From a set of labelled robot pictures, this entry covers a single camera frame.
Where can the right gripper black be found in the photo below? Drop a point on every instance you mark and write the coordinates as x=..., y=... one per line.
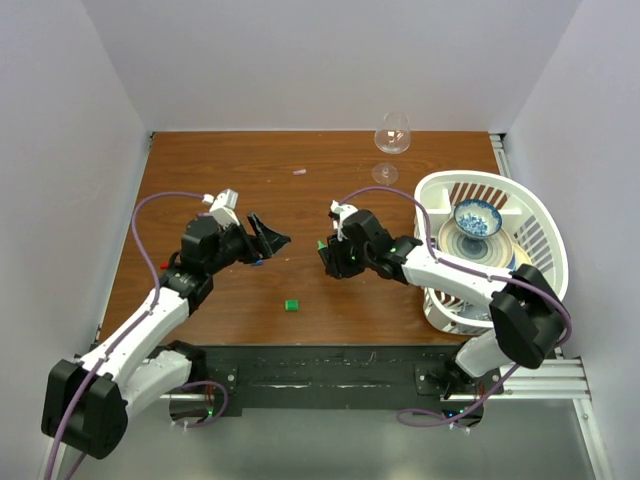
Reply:
x=336, y=266

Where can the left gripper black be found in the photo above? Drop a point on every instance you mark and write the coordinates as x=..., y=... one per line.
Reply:
x=265, y=239

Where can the green highlighter cap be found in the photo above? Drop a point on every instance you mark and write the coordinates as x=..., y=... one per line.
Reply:
x=291, y=305

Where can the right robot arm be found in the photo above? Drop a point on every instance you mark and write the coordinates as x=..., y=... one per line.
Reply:
x=528, y=319

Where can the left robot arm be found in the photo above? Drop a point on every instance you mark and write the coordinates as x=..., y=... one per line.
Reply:
x=89, y=402

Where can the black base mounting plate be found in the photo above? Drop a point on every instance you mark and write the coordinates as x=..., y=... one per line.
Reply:
x=235, y=378

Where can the clear wine glass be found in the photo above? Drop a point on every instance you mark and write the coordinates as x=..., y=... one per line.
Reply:
x=393, y=137

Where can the blue white patterned bowl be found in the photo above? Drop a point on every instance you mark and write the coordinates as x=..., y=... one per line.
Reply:
x=477, y=218

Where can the white plastic dish basket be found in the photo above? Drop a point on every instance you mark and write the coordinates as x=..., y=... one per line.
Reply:
x=528, y=234

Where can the grey striped plate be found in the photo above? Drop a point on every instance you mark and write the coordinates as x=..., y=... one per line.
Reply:
x=494, y=251

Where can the blue rimmed plate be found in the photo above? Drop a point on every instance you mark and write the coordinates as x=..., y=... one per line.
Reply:
x=505, y=271

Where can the cream plate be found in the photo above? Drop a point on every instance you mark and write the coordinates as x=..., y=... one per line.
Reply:
x=521, y=257

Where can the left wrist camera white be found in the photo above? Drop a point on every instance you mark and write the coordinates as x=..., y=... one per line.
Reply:
x=222, y=207

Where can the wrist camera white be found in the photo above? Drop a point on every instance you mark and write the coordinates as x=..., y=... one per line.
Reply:
x=222, y=207
x=339, y=212

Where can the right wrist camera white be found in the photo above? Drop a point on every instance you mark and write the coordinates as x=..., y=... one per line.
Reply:
x=339, y=212

